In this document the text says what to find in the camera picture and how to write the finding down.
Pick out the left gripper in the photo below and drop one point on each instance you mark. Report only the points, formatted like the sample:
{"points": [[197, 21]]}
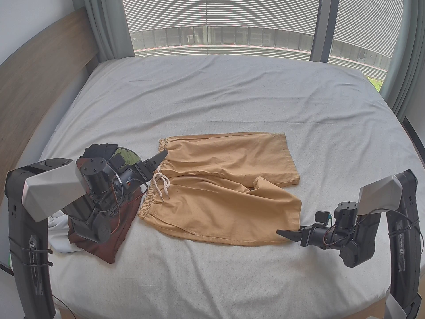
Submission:
{"points": [[136, 178]]}

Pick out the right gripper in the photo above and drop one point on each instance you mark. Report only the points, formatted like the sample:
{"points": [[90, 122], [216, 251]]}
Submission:
{"points": [[315, 238]]}

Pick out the tan shorts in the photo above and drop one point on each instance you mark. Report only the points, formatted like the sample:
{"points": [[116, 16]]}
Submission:
{"points": [[215, 191]]}

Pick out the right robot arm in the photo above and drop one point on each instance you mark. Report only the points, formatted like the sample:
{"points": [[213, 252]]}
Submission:
{"points": [[381, 191]]}

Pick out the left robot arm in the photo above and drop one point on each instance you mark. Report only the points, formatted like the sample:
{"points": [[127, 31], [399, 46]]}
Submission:
{"points": [[49, 188]]}

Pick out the bed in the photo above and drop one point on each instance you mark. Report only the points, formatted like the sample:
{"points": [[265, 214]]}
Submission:
{"points": [[265, 95]]}

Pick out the green garment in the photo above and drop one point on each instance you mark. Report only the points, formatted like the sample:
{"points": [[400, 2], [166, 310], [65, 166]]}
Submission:
{"points": [[129, 156]]}

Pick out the brown shorts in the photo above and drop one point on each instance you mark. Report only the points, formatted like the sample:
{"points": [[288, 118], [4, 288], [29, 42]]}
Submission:
{"points": [[128, 214]]}

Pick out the black garment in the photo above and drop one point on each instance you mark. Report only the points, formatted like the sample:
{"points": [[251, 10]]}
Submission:
{"points": [[96, 150]]}

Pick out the white garment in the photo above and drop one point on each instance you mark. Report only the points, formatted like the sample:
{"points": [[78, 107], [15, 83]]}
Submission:
{"points": [[61, 241]]}

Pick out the grey-green curtain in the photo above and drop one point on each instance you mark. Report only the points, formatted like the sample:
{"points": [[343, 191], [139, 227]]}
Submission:
{"points": [[106, 18], [411, 61]]}

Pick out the window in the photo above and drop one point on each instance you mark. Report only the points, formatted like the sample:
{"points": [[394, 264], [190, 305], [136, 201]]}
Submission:
{"points": [[320, 12]]}

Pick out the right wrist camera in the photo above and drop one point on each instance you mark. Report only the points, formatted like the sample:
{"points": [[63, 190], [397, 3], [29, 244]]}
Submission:
{"points": [[322, 218]]}

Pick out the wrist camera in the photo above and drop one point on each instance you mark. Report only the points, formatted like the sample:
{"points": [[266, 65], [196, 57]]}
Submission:
{"points": [[322, 218], [117, 161]]}

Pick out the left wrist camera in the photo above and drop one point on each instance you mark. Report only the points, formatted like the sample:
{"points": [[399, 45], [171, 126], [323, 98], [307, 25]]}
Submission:
{"points": [[117, 161]]}

